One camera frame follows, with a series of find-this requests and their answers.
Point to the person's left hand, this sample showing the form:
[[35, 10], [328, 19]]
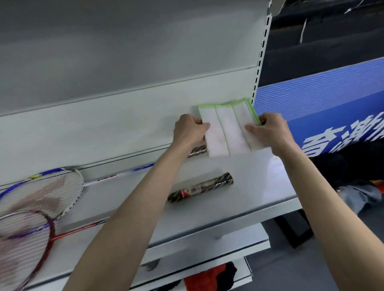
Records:
[[186, 130]]

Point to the person's right hand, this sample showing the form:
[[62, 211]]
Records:
[[276, 135]]

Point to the person's left fingers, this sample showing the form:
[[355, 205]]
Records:
[[201, 126]]

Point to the person's right thumb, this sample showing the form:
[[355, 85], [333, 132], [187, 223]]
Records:
[[255, 129]]

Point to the white cloth with green edges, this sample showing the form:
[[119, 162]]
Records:
[[228, 132]]

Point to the person's left forearm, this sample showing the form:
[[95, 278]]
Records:
[[135, 215]]

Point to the person's right forearm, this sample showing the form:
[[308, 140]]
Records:
[[330, 215]]

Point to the red badminton racket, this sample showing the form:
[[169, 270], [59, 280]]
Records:
[[201, 188]]

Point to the blue banner with white characters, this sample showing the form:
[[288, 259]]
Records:
[[324, 102]]

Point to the white metal shelving unit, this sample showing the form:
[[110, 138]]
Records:
[[120, 90]]

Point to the black bag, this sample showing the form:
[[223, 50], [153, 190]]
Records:
[[351, 165]]

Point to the black shelf foot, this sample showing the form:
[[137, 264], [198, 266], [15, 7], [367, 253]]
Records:
[[295, 229]]

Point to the black stepped stand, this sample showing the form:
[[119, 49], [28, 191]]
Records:
[[324, 45]]

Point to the grey cloth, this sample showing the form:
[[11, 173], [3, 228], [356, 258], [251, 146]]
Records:
[[358, 196]]

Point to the blue badminton racket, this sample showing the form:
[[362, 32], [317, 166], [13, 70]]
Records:
[[69, 177]]

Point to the black cloth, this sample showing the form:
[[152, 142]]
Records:
[[228, 274]]

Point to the red cloth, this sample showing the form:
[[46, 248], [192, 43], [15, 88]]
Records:
[[204, 278]]

